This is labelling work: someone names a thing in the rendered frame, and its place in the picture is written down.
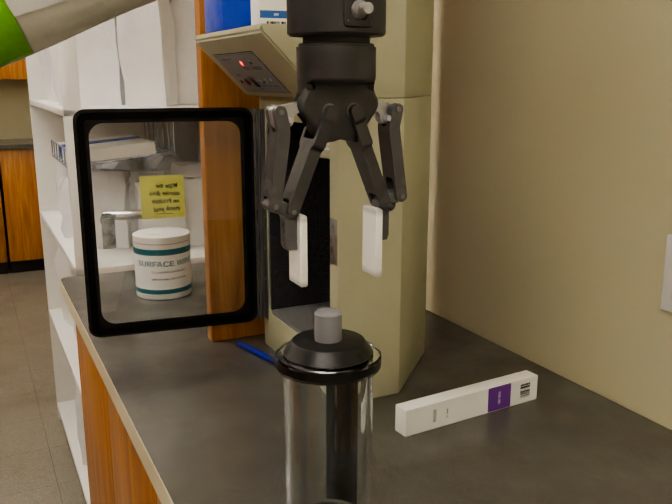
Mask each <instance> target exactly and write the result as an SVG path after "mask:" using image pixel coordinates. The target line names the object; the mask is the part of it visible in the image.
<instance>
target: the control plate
mask: <svg viewBox="0 0 672 504"><path fill-rule="evenodd" d="M213 56H214V57H215V58H216V59H217V60H218V61H219V62H220V63H221V64H222V65H223V66H224V67H225V68H226V69H227V71H228V72H229V73H230V74H231V75H232V76H233V77H234V78H235V79H236V80H237V81H238V82H239V83H240V84H241V85H242V86H243V87H244V88H245V89H246V90H247V91H248V92H267V93H290V92H289V91H288V90H287V89H286V87H285V86H284V85H283V84H282V83H281V82H280V81H279V80H278V79H277V78H276V77H275V76H274V75H273V73H272V72H271V71H270V70H269V69H268V68H267V67H266V66H265V65H264V64H263V63H262V62H261V60H260V59H259V58H258V57H257V56H256V55H255V54H254V53H253V52H252V51H246V52H236V53H226V54H216V55H213ZM248 60H250V61H251V62H252V63H253V64H254V65H251V64H250V63H249V62H248ZM239 61H241V62H242V63H243V64H244V66H243V65H241V64H240V62H239ZM248 76H252V77H253V78H254V79H255V80H256V81H257V82H258V79H260V80H261V81H262V83H261V82H260V83H258V84H259V85H260V86H261V87H257V86H256V85H255V84H254V83H253V82H252V81H251V80H250V79H249V77H248ZM245 78H246V79H247V80H249V81H250V82H251V85H248V84H246V82H245V81H244V79H245ZM263 78H264V79H265V80H266V81H267V82H268V83H265V84H264V83H263V81H264V80H263ZM240 79H241V80H242V81H243V82H244V83H245V84H243V83H241V81H240ZM269 79H271V80H272V81H273V83H271V84H270V83H269Z"/></svg>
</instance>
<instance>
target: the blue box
mask: <svg viewBox="0 0 672 504"><path fill-rule="evenodd" d="M204 6H205V32H206V34H207V33H213V32H218V31H223V30H229V29H234V28H239V27H245V26H250V25H251V0H204Z"/></svg>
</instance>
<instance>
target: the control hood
mask: <svg viewBox="0 0 672 504"><path fill-rule="evenodd" d="M195 41H196V43H197V44H198V45H199V46H200V47H201V49H202V50H203V51H204V52H205V53H206V54H207V55H208V56H209V57H210V58H211V59H212V60H213V61H214V62H215V63H216V64H217V65H218V66H219V67H220V68H221V69H222V70H223V71H224V72H225V73H226V74H227V76H228V77H229V78H230V79H231V80H232V81H233V82H234V83H235V84H236V85H237V86H238V87H239V88H240V89H241V90H242V91H243V92H244V93H245V94H247V95H253V96H272V97H290V98H294V97H295V95H296V93H297V88H298V86H297V74H296V47H298V44H299V43H303V38H298V37H290V36H289V35H288V34H287V24H267V23H261V24H256V25H250V26H245V27H239V28H234V29H229V30H223V31H218V32H213V33H207V34H202V35H196V37H195ZM246 51H252V52H253V53H254V54H255V55H256V56H257V57H258V58H259V59H260V60H261V62H262V63H263V64H264V65H265V66H266V67H267V68H268V69H269V70H270V71H271V72H272V73H273V75H274V76H275V77H276V78H277V79H278V80H279V81H280V82H281V83H282V84H283V85H284V86H285V87H286V89H287V90H288V91H289V92H290V93H267V92H248V91H247V90H246V89H245V88H244V87H243V86H242V85H241V84H240V83H239V82H238V81H237V80H236V79H235V78H234V77H233V76H232V75H231V74H230V73H229V72H228V71H227V69H226V68H225V67H224V66H223V65H222V64H221V63H220V62H219V61H218V60H217V59H216V58H215V57H214V56H213V55H216V54H226V53H236V52H246Z"/></svg>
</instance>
